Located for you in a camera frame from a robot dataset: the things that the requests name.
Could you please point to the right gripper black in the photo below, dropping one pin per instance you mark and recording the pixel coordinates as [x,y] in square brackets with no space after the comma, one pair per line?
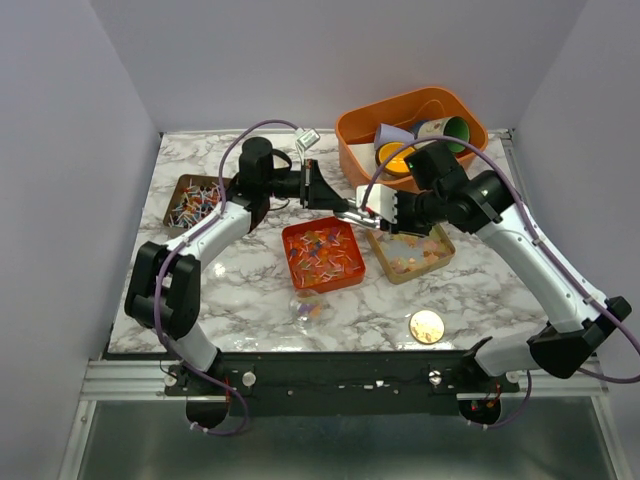
[401,226]

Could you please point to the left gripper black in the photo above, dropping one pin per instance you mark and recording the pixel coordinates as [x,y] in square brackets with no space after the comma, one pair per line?
[326,197]

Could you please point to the metal scoop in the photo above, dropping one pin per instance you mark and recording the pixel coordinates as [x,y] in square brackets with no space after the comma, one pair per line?
[356,216]

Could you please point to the gold tin with popsicle candies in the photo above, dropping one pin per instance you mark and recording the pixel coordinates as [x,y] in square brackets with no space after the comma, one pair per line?
[406,257]

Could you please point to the orange square candy tray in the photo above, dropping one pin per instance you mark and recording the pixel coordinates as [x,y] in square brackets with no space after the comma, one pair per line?
[323,255]

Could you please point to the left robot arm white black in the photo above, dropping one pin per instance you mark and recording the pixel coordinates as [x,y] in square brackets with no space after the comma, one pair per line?
[164,292]

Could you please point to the yellow inside bowl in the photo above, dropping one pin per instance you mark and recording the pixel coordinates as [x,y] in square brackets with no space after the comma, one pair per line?
[396,167]

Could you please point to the large orange plastic bin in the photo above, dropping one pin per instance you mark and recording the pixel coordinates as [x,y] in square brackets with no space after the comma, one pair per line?
[356,129]

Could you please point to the blue cup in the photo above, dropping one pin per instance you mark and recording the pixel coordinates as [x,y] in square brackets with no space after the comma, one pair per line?
[420,128]

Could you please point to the lavender cup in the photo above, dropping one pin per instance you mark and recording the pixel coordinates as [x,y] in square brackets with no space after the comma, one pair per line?
[386,134]

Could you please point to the floral mug green inside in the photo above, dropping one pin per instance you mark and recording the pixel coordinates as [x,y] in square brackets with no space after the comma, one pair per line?
[454,126]

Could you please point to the clear glass jar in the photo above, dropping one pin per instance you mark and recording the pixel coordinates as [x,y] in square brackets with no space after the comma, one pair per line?
[308,307]

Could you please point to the gold round jar lid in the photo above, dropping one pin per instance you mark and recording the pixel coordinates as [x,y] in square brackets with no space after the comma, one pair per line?
[426,327]

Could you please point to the brown tray with lollipops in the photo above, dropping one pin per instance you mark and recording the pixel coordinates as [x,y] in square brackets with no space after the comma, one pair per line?
[193,199]

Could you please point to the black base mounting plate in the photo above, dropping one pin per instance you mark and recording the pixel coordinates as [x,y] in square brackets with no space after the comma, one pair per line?
[338,383]

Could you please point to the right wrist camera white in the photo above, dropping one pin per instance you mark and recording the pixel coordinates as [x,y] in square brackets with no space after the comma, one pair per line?
[377,204]

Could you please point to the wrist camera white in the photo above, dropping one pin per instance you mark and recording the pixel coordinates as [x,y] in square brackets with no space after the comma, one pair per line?
[306,138]
[377,204]

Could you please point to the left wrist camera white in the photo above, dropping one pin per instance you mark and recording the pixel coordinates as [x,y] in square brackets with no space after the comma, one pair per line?
[306,138]

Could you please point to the aluminium rail frame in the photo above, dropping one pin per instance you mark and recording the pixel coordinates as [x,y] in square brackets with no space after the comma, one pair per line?
[133,430]

